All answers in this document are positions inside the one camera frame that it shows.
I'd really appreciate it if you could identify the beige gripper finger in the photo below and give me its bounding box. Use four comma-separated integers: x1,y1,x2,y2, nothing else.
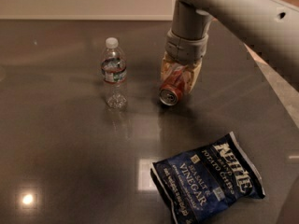
161,52,178,83
183,60,202,93

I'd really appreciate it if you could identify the red coke can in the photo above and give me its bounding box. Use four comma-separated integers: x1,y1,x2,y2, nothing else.
159,70,185,106

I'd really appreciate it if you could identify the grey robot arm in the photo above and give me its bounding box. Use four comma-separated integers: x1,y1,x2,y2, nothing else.
165,0,299,90

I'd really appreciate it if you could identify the clear plastic water bottle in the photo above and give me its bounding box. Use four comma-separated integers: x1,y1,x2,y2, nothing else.
101,37,127,109

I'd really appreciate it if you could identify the blue kettle chips bag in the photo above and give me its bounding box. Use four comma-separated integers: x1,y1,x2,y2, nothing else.
150,133,265,224

